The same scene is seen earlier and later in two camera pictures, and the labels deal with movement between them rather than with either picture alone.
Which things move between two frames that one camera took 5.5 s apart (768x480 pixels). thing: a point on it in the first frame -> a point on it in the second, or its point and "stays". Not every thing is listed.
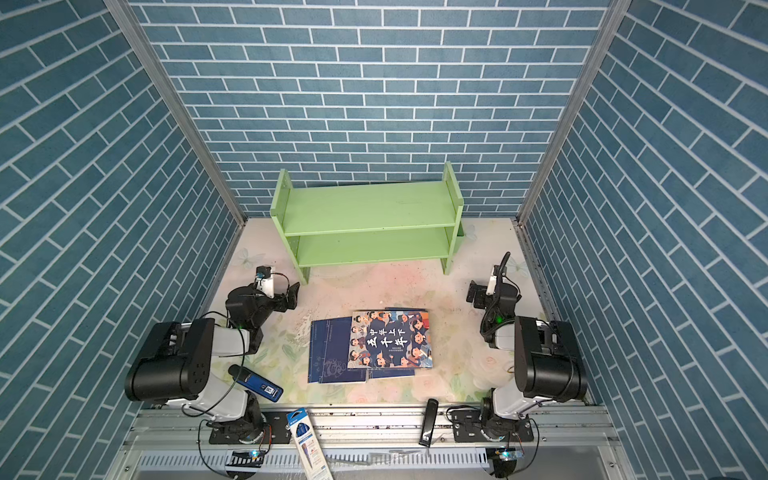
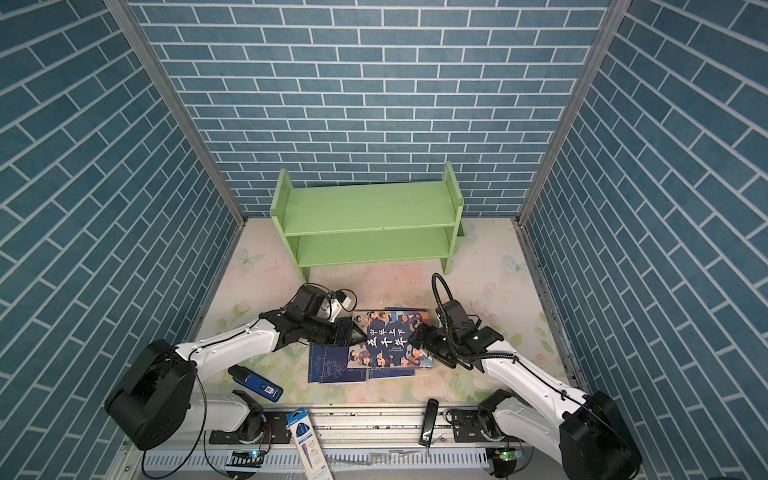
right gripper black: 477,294 -> 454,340
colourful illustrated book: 390,339 stays
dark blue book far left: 329,352 stays
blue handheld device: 257,382 stays
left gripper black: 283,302 -> 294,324
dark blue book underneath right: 372,373 stays
